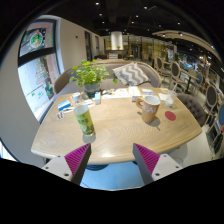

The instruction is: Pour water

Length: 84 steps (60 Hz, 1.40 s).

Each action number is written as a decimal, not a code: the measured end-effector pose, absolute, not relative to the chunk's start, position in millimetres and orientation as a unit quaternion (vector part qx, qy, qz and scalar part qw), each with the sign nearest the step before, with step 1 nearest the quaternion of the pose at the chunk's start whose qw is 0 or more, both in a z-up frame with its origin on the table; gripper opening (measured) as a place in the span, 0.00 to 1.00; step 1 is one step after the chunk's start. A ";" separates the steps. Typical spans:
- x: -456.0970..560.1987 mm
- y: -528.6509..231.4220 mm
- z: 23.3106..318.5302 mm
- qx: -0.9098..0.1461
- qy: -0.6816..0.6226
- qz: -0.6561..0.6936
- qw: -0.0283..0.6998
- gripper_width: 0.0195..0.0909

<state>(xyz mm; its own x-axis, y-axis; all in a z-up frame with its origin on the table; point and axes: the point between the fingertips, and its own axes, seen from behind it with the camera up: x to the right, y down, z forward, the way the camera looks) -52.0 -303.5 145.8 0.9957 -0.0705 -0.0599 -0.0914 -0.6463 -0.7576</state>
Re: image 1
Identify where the small blue white carton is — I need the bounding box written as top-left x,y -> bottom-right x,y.
94,91 -> 102,106

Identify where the grey curved sofa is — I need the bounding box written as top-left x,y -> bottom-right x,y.
53,59 -> 163,95

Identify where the grey white chevron cushion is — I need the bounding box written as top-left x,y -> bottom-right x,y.
111,61 -> 151,87

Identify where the grey tufted armchair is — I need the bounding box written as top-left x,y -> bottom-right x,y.
175,92 -> 208,128

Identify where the brown mug with white inside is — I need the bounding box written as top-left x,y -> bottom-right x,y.
135,94 -> 162,124

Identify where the group of dining chairs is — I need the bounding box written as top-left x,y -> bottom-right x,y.
153,54 -> 224,148

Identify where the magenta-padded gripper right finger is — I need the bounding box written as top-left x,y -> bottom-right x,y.
132,143 -> 184,186

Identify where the green potted plant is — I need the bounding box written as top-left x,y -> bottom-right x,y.
68,59 -> 118,98

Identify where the group of ceiling lights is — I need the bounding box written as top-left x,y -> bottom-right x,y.
94,1 -> 188,38

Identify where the dark-framed window with stickers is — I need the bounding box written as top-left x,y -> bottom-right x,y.
17,19 -> 63,121

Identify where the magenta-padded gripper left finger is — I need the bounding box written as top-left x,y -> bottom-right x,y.
41,143 -> 92,186

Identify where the blue white flat packet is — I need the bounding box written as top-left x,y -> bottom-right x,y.
141,88 -> 155,96

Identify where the green-labelled clear drink bottle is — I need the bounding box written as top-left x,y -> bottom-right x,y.
73,103 -> 96,138

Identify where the white paper napkin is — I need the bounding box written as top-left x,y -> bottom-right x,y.
158,92 -> 169,102

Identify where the blue white card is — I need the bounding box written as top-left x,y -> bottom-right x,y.
57,99 -> 73,113

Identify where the flat round red coaster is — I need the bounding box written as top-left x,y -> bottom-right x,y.
164,110 -> 177,122

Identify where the small white cup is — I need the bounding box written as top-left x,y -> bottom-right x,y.
72,92 -> 83,104

